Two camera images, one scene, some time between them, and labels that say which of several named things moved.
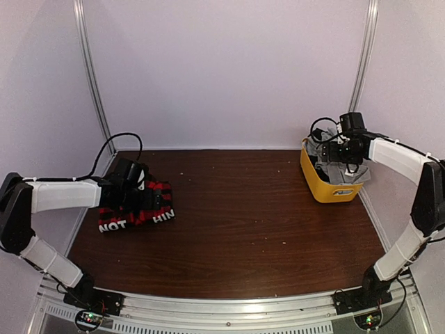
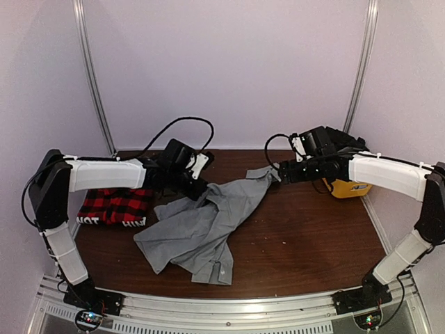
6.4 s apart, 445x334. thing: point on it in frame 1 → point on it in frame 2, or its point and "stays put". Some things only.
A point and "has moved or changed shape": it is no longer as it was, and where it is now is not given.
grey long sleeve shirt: (338, 173) → (199, 234)
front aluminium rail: (316, 314) stays put
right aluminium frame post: (372, 14) stays put
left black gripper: (147, 203) → (200, 187)
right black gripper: (334, 154) → (295, 177)
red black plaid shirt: (112, 218) has moved or changed shape
